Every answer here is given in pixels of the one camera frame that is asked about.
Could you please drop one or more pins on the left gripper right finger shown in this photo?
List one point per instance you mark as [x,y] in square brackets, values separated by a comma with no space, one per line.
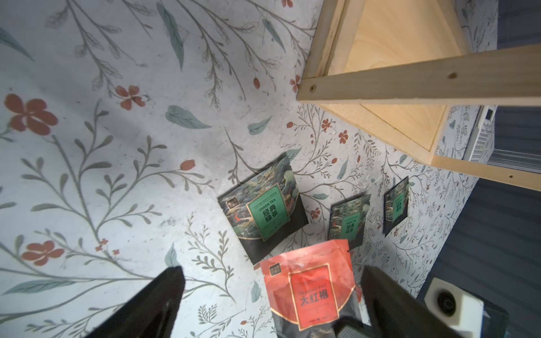
[393,312]

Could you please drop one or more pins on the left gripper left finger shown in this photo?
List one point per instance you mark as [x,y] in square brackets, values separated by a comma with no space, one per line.
[150,313]

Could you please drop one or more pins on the red tea bag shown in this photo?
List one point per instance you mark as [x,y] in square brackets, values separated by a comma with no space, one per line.
[311,289]

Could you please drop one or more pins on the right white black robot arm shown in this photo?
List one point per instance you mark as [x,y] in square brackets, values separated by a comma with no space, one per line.
[469,314]

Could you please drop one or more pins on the green tea bag middle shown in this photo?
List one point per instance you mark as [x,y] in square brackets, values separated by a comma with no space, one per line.
[348,220]

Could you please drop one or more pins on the green tea bag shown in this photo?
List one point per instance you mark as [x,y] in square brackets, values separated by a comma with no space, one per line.
[348,220]
[265,209]
[396,206]

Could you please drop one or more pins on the green tea bag right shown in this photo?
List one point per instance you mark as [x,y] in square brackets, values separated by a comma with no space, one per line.
[396,206]

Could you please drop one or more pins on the green tea bag left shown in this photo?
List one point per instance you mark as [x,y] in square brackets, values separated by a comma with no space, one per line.
[265,209]

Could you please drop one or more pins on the wooden two-tier shelf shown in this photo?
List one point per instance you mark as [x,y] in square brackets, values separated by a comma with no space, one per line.
[394,69]

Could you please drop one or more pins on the white calculator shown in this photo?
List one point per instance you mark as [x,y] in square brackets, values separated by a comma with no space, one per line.
[481,143]

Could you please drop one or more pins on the floral table mat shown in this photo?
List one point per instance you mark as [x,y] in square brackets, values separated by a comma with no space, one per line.
[122,122]

